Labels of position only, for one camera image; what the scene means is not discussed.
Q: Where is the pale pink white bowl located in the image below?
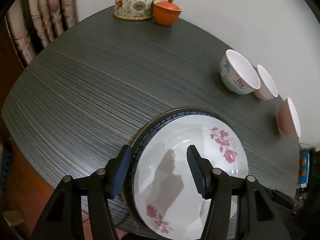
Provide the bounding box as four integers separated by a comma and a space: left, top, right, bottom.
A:
253, 64, 279, 101

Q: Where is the blue box with orange marks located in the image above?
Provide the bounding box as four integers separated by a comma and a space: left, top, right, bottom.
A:
297, 150, 310, 188

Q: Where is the large blue floral plate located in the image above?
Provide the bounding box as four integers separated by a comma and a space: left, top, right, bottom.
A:
124, 107, 220, 228

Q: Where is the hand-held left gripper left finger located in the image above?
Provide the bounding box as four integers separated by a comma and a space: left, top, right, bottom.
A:
31, 144, 132, 240

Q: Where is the brown wooden cabinet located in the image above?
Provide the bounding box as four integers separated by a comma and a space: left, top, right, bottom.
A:
0, 40, 25, 140

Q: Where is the white bowl with blue base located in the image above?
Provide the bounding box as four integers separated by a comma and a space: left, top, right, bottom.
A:
219, 49, 261, 95

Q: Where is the floral ceramic teapot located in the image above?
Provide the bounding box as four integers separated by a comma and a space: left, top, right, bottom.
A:
114, 0, 171, 21

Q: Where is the patterned beige curtain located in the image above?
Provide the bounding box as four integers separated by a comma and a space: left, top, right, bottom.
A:
5, 0, 78, 68

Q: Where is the white plate with pink roses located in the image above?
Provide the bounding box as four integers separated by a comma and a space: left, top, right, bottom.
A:
130, 114, 249, 233

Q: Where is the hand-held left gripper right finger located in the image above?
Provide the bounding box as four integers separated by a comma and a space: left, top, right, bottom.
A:
186, 144, 292, 240

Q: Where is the orange lidded tea cup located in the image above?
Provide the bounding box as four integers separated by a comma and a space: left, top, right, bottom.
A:
153, 0, 185, 27

